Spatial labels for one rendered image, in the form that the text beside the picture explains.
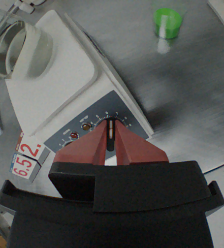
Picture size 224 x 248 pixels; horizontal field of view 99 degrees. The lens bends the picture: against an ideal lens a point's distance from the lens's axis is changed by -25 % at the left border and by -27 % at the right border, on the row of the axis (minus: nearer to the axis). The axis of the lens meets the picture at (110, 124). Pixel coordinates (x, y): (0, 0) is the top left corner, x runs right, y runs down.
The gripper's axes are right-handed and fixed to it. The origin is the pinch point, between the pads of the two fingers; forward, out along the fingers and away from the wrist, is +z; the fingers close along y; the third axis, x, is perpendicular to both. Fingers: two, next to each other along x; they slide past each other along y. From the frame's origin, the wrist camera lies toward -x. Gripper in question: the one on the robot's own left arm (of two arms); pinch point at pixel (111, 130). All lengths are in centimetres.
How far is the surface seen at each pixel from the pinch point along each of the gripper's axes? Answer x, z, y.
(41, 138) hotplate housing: 2.7, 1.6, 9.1
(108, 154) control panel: 5.0, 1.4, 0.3
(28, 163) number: 14.5, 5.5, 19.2
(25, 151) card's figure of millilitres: 10.6, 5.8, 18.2
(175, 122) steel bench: 1.5, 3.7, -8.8
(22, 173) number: 18.5, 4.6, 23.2
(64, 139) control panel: 2.7, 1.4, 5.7
